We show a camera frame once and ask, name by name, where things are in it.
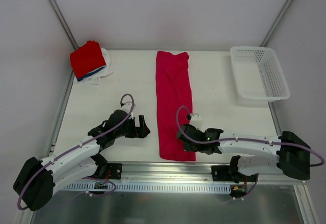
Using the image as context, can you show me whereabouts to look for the crimson pink t-shirt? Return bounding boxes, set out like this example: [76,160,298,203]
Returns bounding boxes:
[155,50,196,161]

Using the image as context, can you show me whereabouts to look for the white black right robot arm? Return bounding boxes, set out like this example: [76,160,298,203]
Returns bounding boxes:
[177,124,311,182]

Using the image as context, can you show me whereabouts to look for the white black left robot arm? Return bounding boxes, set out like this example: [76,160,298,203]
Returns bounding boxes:
[13,109,150,211]

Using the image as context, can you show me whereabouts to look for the folded blue t-shirt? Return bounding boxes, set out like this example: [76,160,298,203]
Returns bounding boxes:
[74,66,106,82]

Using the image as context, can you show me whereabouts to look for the folded red t-shirt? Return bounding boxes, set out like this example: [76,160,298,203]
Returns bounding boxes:
[70,41,106,78]

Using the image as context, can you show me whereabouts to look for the white plastic mesh basket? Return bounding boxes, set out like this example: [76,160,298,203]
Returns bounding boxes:
[230,46,290,103]

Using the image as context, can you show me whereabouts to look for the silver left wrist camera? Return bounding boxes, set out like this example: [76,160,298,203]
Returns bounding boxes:
[120,102,133,114]

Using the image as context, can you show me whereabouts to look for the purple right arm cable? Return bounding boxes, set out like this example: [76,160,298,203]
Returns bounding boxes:
[176,105,326,169]

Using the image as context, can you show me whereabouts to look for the aluminium mounting rail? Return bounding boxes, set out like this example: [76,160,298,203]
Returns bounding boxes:
[108,161,308,185]

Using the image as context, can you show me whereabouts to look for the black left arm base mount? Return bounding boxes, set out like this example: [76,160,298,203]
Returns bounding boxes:
[102,163,123,180]

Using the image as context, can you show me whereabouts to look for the white slotted cable duct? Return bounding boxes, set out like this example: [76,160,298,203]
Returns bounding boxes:
[63,181,231,194]

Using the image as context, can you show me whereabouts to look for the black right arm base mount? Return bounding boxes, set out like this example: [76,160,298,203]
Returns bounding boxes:
[211,165,257,183]

